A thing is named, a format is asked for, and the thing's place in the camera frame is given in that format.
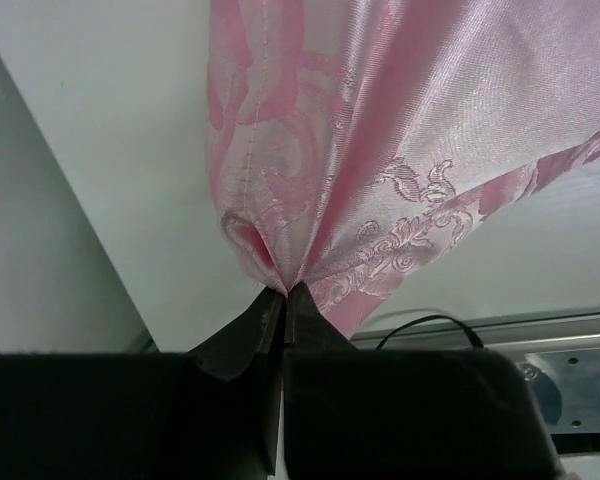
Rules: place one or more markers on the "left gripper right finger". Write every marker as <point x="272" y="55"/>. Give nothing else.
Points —
<point x="306" y="328"/>

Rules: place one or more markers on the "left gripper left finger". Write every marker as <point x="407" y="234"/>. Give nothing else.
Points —
<point x="228" y="353"/>

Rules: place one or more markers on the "pink satin pillowcase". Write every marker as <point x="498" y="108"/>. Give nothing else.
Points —
<point x="352" y="142"/>

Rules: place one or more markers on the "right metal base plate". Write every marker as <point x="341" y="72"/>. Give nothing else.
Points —
<point x="566" y="385"/>

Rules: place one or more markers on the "aluminium table frame rail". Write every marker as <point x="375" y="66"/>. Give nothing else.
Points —
<point x="577" y="328"/>

